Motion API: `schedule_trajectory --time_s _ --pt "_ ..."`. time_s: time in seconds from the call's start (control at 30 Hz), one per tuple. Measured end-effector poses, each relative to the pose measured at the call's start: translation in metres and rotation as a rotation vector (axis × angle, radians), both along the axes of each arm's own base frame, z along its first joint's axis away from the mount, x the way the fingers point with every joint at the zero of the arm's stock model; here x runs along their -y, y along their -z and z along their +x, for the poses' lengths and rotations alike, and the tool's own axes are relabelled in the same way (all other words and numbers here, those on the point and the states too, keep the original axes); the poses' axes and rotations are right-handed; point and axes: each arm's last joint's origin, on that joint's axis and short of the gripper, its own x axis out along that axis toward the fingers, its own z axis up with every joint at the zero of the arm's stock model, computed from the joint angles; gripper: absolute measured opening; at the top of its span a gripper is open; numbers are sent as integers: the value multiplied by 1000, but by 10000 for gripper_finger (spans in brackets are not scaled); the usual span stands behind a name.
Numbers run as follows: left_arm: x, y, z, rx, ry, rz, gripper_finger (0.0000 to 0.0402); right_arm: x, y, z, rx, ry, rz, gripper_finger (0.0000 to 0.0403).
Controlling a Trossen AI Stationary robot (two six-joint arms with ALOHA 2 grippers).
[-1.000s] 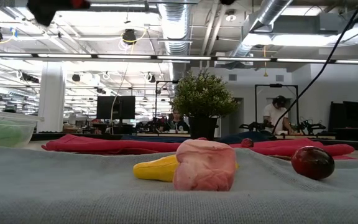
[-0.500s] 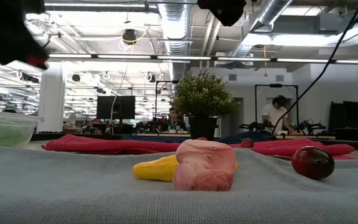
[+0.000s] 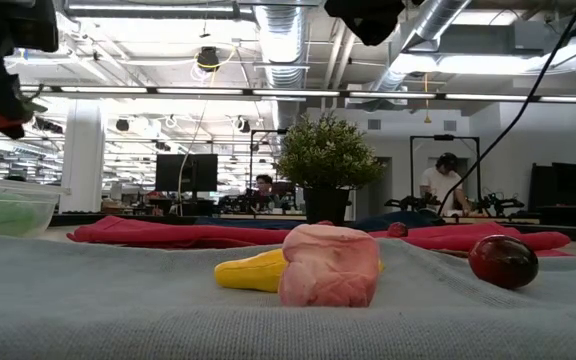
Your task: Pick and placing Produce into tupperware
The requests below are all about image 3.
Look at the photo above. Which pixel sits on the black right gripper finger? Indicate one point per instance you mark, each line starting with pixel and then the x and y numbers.
pixel 368 20

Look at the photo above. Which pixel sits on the pink meat chunk toy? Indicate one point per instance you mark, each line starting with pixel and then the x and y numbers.
pixel 328 270

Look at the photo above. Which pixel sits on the dark red glossy cherry toy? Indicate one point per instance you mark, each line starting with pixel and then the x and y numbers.
pixel 503 262

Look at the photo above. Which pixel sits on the yellow banana toy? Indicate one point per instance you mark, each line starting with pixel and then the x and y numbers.
pixel 248 272

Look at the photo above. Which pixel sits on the black background robot arm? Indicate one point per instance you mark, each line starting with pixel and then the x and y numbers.
pixel 498 205
pixel 413 202

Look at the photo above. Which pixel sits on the white pillar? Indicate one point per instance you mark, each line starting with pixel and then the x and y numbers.
pixel 83 160

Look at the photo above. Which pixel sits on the clear plastic container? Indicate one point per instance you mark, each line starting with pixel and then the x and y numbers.
pixel 53 210

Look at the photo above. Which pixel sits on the green potted plant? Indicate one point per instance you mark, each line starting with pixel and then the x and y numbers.
pixel 328 155

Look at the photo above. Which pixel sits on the black ceiling device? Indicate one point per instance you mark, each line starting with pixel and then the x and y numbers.
pixel 208 59

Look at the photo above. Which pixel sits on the person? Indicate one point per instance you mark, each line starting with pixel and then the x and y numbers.
pixel 440 182
pixel 264 185

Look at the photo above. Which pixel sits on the black background monitor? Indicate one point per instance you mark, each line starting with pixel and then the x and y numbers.
pixel 168 172

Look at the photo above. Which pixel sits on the red cloth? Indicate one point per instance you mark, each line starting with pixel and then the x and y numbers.
pixel 128 232

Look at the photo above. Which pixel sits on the navy blue cloth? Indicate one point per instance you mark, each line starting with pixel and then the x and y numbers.
pixel 408 217

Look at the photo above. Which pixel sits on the small red berry toy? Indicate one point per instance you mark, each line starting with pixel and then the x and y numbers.
pixel 325 223
pixel 398 230

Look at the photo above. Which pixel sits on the black background cabinets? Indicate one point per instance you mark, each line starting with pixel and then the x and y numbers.
pixel 568 190

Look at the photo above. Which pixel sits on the grey cloth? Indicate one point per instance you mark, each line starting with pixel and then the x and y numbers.
pixel 168 330

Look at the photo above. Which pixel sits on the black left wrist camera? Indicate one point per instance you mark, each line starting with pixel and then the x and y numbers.
pixel 38 25

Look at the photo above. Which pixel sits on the silver ventilation duct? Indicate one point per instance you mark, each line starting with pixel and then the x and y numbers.
pixel 283 50
pixel 433 20

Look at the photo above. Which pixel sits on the black metal stand frame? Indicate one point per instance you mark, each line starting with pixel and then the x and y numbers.
pixel 268 131
pixel 443 137

